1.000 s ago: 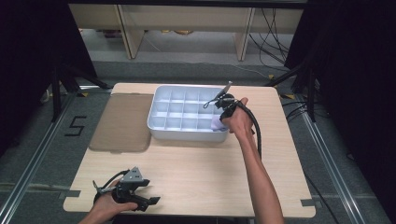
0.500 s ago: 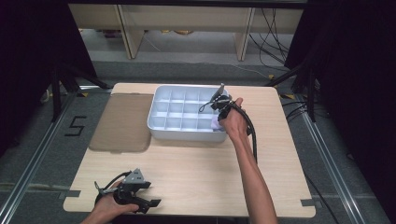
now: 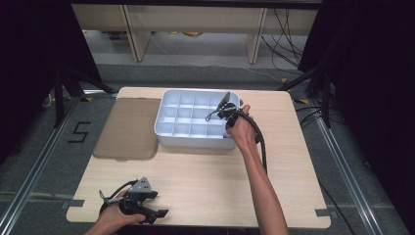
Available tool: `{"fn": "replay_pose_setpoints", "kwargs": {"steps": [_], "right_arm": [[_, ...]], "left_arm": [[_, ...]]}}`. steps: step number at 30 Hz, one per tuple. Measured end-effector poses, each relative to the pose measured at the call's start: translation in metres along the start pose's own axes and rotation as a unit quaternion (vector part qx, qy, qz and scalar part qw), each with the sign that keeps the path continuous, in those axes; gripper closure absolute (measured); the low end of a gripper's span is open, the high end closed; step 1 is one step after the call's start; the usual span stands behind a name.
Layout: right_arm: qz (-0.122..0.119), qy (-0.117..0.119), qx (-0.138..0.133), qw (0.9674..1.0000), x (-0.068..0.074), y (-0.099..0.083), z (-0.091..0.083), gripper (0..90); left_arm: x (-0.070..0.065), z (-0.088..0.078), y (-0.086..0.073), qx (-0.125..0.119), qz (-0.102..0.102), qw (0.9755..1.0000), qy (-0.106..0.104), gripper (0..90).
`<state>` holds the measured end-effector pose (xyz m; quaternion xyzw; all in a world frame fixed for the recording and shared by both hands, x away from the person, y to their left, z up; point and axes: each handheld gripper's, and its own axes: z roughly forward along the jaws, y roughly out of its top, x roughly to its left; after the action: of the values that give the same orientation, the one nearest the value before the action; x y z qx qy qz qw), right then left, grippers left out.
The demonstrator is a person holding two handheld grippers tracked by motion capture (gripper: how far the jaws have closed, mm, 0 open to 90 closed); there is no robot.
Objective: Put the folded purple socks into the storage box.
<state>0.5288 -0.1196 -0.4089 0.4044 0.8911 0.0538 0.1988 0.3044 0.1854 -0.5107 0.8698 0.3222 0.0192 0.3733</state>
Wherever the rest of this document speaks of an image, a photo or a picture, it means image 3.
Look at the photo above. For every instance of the aluminium floor rail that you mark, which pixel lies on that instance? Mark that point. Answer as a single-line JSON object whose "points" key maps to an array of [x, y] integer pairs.
{"points": [[345, 169], [36, 163]]}

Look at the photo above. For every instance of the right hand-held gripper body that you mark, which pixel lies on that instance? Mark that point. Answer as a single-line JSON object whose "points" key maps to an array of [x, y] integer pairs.
{"points": [[228, 109]]}

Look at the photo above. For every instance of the brown translucent lid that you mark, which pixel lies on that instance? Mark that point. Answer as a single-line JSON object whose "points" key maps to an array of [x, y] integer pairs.
{"points": [[129, 129]]}

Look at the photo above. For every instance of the person's right hand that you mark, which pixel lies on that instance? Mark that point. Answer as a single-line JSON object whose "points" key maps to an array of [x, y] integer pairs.
{"points": [[243, 130]]}

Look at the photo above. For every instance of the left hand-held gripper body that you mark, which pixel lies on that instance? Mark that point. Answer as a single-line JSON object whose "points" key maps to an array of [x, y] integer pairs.
{"points": [[138, 192]]}

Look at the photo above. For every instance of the beige wooden desk frame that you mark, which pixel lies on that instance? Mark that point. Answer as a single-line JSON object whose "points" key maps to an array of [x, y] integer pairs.
{"points": [[195, 18]]}

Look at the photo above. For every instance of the black metal stand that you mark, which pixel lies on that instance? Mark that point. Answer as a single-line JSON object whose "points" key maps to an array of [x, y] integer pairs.
{"points": [[60, 94], [321, 88]]}

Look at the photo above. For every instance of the grey tape patch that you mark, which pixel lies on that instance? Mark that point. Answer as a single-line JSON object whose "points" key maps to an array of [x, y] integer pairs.
{"points": [[73, 204], [324, 212]]}

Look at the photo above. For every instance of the person's left hand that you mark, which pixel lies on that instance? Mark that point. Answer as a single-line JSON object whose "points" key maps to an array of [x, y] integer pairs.
{"points": [[112, 220]]}

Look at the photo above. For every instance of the white compartment storage box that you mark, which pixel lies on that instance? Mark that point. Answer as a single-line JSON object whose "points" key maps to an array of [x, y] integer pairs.
{"points": [[192, 119]]}

